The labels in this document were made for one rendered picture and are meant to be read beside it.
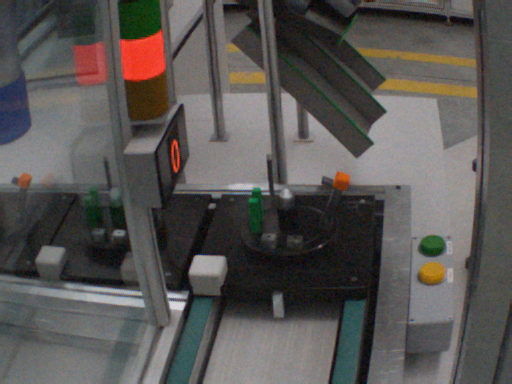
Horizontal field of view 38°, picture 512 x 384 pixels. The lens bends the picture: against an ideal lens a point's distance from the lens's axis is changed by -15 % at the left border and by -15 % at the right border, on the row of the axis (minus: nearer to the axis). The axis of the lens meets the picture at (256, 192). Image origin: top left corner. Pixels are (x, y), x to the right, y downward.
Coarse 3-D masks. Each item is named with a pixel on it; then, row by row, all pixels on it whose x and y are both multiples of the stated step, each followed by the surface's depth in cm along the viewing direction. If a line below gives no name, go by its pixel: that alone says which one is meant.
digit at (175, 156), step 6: (174, 126) 96; (174, 132) 96; (168, 138) 93; (174, 138) 96; (168, 144) 94; (174, 144) 96; (168, 150) 94; (174, 150) 96; (180, 150) 99; (174, 156) 96; (180, 156) 99; (174, 162) 96; (180, 162) 99; (174, 168) 96; (180, 168) 99; (174, 174) 96; (174, 180) 96
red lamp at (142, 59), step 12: (156, 36) 88; (132, 48) 87; (144, 48) 88; (156, 48) 88; (132, 60) 88; (144, 60) 88; (156, 60) 89; (132, 72) 89; (144, 72) 89; (156, 72) 90
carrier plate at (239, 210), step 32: (224, 224) 127; (352, 224) 124; (224, 256) 120; (352, 256) 117; (192, 288) 115; (224, 288) 114; (256, 288) 113; (288, 288) 112; (320, 288) 112; (352, 288) 111
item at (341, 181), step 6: (336, 174) 117; (342, 174) 117; (324, 180) 117; (330, 180) 117; (336, 180) 116; (342, 180) 116; (348, 180) 116; (330, 186) 117; (336, 186) 116; (342, 186) 116; (336, 192) 117; (330, 198) 118; (336, 198) 118; (330, 204) 118; (336, 204) 118; (330, 210) 119; (324, 216) 119; (330, 216) 119
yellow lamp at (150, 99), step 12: (132, 84) 90; (144, 84) 90; (156, 84) 90; (132, 96) 91; (144, 96) 90; (156, 96) 91; (168, 96) 93; (132, 108) 92; (144, 108) 91; (156, 108) 92; (168, 108) 94; (144, 120) 92
